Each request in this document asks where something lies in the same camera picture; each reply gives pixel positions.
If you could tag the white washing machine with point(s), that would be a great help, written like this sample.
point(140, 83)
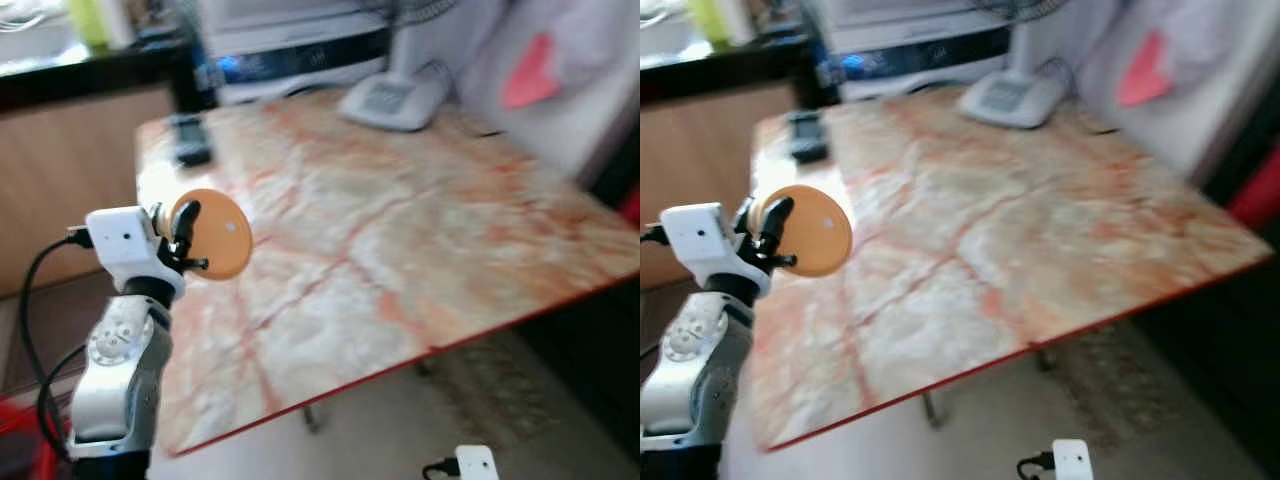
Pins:
point(290, 45)
point(900, 45)

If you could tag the wood counter black top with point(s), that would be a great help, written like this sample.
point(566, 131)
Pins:
point(70, 150)
point(690, 150)

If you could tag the beige patterned rug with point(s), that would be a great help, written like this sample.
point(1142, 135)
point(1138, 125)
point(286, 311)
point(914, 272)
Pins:
point(1110, 380)
point(490, 390)

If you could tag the orange round plate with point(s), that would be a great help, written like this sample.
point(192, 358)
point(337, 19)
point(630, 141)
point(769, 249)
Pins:
point(222, 240)
point(815, 235)

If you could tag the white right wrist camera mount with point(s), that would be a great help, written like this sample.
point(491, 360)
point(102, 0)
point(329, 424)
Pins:
point(477, 463)
point(1071, 460)

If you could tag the white pedestal fan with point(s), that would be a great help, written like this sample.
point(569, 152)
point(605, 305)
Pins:
point(1010, 97)
point(395, 100)

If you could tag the red plastic stool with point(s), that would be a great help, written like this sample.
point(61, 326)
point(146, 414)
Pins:
point(20, 440)

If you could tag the black handheld controller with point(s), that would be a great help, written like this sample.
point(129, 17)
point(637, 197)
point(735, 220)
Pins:
point(808, 137)
point(190, 140)

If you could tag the green bottle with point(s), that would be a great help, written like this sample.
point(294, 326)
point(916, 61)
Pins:
point(708, 18)
point(88, 20)

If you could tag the marble-top table red rim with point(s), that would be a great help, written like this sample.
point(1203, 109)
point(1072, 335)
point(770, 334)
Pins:
point(400, 250)
point(1000, 250)

